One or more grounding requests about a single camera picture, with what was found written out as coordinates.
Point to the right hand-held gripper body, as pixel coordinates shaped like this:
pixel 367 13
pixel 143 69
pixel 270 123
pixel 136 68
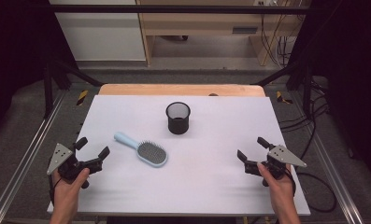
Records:
pixel 282 155

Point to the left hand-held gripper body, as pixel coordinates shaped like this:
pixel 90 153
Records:
pixel 69 166

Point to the light blue hairbrush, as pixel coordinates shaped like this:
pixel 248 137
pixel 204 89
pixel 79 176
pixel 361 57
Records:
pixel 152 154

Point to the black mesh cup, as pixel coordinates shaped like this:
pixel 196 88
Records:
pixel 177 126

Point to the person's left hand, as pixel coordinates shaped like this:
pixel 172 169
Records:
pixel 66 196

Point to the person's right hand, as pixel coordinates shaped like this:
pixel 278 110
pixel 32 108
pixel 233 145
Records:
pixel 281 193

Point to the white board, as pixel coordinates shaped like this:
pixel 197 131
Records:
pixel 205 174

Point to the yellow black tape marker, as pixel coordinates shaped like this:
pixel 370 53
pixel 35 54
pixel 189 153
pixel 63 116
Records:
pixel 82 97
pixel 281 97

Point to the wooden table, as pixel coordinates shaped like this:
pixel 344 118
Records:
pixel 174 89

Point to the white cabinet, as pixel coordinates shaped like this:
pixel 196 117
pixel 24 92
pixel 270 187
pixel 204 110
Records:
pixel 102 37

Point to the black curtain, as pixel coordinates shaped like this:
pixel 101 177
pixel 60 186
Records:
pixel 15 46
pixel 351 62

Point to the wooden desk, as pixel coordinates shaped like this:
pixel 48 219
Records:
pixel 202 26

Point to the aluminium rail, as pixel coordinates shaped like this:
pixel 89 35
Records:
pixel 332 174
pixel 24 158

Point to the black frame stand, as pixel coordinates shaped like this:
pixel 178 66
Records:
pixel 306 93
pixel 48 93

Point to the black horizontal frame bar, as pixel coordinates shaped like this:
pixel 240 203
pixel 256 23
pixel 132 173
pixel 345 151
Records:
pixel 174 9

